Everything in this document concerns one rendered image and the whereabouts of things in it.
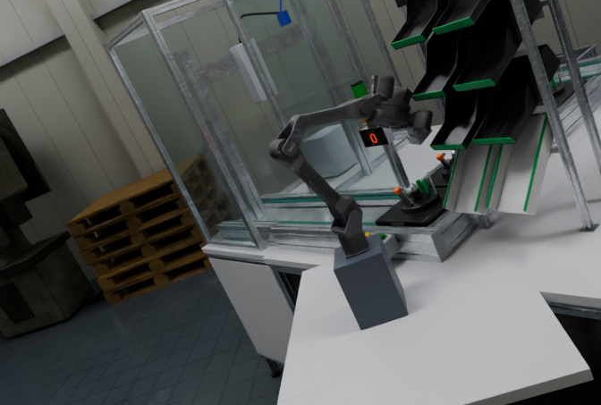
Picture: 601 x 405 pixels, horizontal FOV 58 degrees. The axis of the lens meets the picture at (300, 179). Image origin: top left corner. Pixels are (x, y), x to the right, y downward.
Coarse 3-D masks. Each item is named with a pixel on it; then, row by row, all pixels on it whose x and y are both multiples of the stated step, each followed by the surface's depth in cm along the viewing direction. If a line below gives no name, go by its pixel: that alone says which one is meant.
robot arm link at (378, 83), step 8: (376, 80) 149; (384, 80) 148; (392, 80) 149; (376, 88) 149; (384, 88) 148; (392, 88) 149; (368, 96) 149; (376, 96) 146; (384, 96) 148; (392, 96) 150; (368, 104) 145; (376, 104) 146; (368, 112) 145
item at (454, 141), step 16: (448, 96) 163; (464, 96) 166; (480, 96) 152; (448, 112) 163; (464, 112) 162; (480, 112) 152; (448, 128) 163; (464, 128) 157; (432, 144) 161; (448, 144) 154; (464, 144) 150
